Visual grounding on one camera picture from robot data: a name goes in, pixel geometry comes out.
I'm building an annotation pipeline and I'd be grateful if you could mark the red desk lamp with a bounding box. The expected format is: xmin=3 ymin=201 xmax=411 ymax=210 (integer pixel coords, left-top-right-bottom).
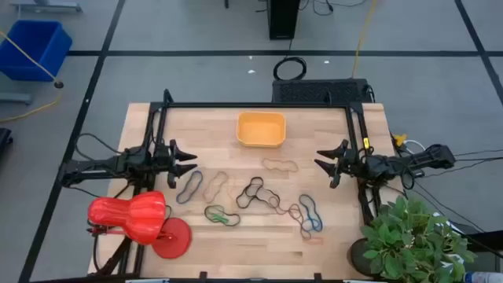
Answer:
xmin=86 ymin=190 xmax=193 ymax=260

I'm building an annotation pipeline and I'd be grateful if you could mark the clear plastic bottle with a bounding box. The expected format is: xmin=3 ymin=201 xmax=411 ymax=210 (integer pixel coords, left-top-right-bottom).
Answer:
xmin=463 ymin=270 xmax=503 ymax=283

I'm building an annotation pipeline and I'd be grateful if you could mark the black rubber band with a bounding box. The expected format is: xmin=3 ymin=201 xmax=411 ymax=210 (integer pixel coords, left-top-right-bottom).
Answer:
xmin=235 ymin=176 xmax=265 ymax=210
xmin=251 ymin=184 xmax=282 ymax=210
xmin=215 ymin=213 xmax=241 ymax=227

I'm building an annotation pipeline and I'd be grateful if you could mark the grey metal furniture base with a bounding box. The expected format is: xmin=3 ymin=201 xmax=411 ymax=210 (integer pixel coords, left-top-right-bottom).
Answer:
xmin=10 ymin=0 xmax=83 ymax=13

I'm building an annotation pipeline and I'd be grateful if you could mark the black perforated metal case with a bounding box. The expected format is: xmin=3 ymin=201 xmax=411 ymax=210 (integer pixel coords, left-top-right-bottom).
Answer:
xmin=271 ymin=78 xmax=370 ymax=105

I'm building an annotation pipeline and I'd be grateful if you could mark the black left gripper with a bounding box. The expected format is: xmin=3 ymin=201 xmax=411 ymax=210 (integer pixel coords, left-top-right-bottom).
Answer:
xmin=155 ymin=139 xmax=198 ymax=189

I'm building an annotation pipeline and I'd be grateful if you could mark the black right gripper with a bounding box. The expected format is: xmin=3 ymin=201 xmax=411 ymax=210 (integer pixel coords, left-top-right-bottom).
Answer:
xmin=314 ymin=139 xmax=367 ymax=189

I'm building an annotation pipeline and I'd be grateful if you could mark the brown rubber band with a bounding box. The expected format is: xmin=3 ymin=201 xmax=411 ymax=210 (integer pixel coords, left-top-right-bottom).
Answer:
xmin=288 ymin=204 xmax=314 ymax=241

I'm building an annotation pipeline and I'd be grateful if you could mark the black computer tower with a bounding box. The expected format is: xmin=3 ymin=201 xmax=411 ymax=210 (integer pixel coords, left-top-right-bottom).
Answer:
xmin=267 ymin=0 xmax=301 ymax=41

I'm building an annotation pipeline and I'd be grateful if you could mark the yellow plastic bin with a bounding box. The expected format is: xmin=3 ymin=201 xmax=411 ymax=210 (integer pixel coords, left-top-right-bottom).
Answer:
xmin=236 ymin=111 xmax=287 ymax=149

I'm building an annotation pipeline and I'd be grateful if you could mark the green potted plant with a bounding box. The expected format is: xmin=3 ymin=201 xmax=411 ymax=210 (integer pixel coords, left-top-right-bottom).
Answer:
xmin=347 ymin=195 xmax=479 ymax=283

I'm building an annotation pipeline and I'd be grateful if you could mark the yellow hanging cable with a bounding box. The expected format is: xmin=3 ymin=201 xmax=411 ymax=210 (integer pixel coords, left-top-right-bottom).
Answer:
xmin=351 ymin=0 xmax=379 ymax=79
xmin=0 ymin=30 xmax=64 ymax=123

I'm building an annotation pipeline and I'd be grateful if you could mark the coiled black cable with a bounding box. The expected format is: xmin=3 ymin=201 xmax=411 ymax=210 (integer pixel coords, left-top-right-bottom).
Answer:
xmin=273 ymin=56 xmax=308 ymax=82

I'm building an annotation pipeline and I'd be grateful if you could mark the blue plastic floor bin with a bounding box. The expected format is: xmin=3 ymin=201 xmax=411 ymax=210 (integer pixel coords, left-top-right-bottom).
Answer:
xmin=0 ymin=19 xmax=74 ymax=83

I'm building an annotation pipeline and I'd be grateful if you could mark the olive green rubber band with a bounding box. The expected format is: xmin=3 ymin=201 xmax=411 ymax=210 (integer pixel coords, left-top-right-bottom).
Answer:
xmin=204 ymin=204 xmax=226 ymax=218

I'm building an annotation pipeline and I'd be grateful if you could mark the dark blue rubber band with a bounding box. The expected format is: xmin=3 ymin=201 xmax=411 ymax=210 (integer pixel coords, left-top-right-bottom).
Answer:
xmin=175 ymin=170 xmax=204 ymax=205

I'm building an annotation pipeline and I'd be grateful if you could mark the red rubber band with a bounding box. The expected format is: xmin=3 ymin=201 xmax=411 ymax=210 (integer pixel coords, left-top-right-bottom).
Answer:
xmin=268 ymin=196 xmax=303 ymax=219

